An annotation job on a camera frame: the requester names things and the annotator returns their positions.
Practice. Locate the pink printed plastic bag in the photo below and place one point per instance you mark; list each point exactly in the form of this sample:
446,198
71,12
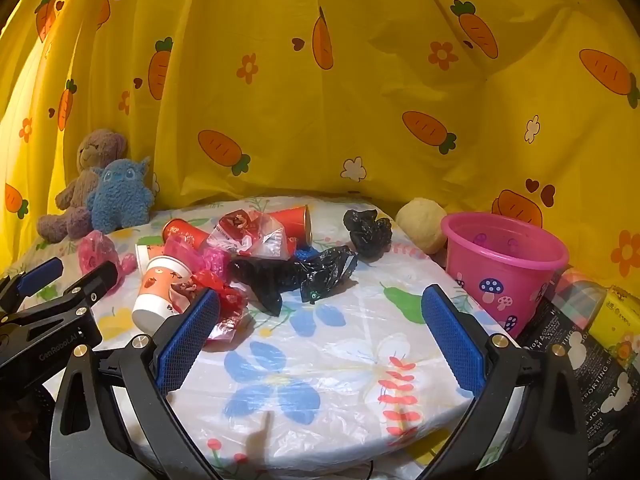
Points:
97,255

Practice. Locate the white orange paper cup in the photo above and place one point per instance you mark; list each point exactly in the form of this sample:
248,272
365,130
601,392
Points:
147,255
160,290

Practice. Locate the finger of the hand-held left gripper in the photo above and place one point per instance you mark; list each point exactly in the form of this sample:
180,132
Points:
97,280
37,277

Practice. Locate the magenta plastic bag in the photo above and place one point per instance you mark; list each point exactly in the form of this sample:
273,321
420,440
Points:
210,262

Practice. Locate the large black plastic bag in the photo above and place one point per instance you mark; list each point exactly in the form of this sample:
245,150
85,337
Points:
280,275

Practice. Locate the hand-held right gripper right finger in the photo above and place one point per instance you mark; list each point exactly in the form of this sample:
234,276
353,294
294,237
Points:
452,340

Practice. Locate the brown teddy bear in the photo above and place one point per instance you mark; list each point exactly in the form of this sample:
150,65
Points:
95,147

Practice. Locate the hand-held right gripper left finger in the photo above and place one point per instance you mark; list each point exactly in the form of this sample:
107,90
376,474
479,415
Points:
187,340

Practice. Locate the floral plastic table cover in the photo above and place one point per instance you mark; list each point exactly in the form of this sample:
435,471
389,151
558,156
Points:
325,360

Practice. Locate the black printed box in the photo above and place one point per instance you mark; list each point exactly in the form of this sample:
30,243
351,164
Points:
600,380

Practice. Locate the red paper cup gold rim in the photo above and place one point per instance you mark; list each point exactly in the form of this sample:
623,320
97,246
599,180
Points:
290,222

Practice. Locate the red plastic bag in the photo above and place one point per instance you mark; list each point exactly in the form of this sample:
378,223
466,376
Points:
227,305

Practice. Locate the clear red print wrapper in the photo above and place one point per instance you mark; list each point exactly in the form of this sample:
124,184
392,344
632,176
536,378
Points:
240,232

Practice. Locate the blue plush monster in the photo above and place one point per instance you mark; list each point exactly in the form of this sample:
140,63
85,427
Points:
120,195

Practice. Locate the pink plastic bucket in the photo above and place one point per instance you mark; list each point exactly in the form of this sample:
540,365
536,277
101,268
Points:
490,270

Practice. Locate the yellow tissue pack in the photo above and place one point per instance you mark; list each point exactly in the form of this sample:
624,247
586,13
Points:
617,315

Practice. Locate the blue plastic netting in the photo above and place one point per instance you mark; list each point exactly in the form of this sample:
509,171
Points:
302,255

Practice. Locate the cream plush ball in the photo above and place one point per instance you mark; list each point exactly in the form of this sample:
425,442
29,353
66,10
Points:
420,225

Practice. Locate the yellow carrot print curtain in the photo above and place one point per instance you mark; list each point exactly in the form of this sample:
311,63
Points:
350,110

